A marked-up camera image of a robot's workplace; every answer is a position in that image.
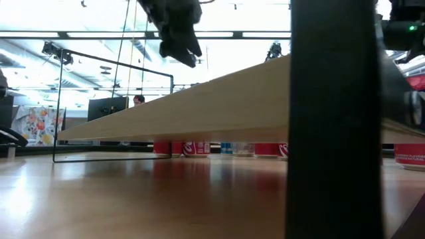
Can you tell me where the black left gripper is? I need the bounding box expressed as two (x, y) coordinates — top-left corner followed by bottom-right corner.
(136, 0), (203, 69)

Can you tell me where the wooden shelf with black legs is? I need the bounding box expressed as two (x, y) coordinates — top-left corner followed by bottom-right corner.
(52, 0), (425, 239)

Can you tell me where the red cherry Coca-Cola Zero can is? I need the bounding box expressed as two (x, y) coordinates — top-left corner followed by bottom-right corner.
(394, 143), (425, 172)

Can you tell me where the black computer monitor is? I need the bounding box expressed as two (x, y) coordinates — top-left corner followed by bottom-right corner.
(87, 96), (129, 123)

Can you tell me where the floral patterned cloth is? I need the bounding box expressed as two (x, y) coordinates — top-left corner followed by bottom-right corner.
(11, 106), (66, 147)

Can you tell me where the black equipment box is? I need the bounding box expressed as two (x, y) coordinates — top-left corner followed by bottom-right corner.
(0, 95), (15, 129)

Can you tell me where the black chair armrest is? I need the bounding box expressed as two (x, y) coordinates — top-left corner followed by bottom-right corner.
(0, 125), (29, 157)

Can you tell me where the black hanging cable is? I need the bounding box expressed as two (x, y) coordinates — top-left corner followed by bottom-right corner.
(111, 0), (131, 99)
(141, 19), (149, 94)

